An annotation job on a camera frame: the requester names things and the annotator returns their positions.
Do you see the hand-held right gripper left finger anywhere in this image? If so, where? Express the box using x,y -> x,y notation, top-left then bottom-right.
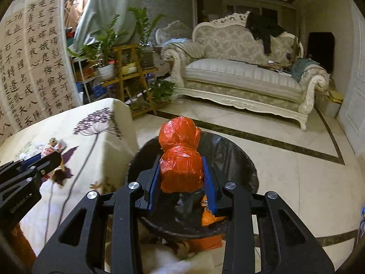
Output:
32,154 -> 163,274

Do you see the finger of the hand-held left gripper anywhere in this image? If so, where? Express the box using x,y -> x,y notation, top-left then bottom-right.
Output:
0,153 -> 63,198
0,153 -> 43,175

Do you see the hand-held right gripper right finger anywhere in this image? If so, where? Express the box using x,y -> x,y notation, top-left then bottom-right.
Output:
201,156 -> 335,274

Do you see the red and white sachet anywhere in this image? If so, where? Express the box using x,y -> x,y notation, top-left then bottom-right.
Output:
43,141 -> 68,156

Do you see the orange plastic bag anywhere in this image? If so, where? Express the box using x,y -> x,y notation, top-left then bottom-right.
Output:
158,116 -> 205,193
201,195 -> 227,227

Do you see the black lined trash bin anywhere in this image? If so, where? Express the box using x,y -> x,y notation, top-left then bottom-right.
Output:
125,131 -> 260,242

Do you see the floral print table sheet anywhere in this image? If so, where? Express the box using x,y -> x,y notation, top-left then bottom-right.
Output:
0,97 -> 140,260

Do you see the white metal storage rack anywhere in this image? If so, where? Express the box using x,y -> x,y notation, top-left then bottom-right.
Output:
67,26 -> 112,105

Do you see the small leafy floor plant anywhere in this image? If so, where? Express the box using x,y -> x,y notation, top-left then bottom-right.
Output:
148,80 -> 176,103

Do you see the calligraphy folding screen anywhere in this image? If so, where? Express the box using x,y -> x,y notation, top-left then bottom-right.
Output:
0,0 -> 84,146

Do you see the plant in white pot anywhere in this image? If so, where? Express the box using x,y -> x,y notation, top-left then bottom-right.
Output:
67,14 -> 129,82

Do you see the wooden plant stand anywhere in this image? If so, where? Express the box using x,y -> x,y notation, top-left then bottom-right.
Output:
101,43 -> 159,118

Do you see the cream ornate sofa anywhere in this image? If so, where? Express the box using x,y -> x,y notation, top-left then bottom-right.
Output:
161,11 -> 331,132

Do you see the yellow planter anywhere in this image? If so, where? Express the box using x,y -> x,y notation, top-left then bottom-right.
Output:
121,63 -> 138,75

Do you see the tall plant in dark pot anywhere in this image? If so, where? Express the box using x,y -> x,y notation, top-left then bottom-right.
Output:
127,6 -> 166,69

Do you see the teal blanket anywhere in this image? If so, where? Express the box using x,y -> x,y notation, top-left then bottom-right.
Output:
291,58 -> 320,80

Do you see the cream ornate armchair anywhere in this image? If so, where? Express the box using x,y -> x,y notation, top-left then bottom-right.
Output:
155,20 -> 197,60

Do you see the yellow bag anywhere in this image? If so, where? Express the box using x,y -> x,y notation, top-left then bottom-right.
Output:
328,89 -> 344,104

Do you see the white panelled door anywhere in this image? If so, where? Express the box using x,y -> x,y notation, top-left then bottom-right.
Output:
338,6 -> 365,149

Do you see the black clothing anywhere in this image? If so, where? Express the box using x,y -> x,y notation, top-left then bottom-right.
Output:
246,13 -> 287,55

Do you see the grey curtain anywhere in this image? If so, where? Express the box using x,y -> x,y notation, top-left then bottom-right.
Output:
73,0 -> 149,52

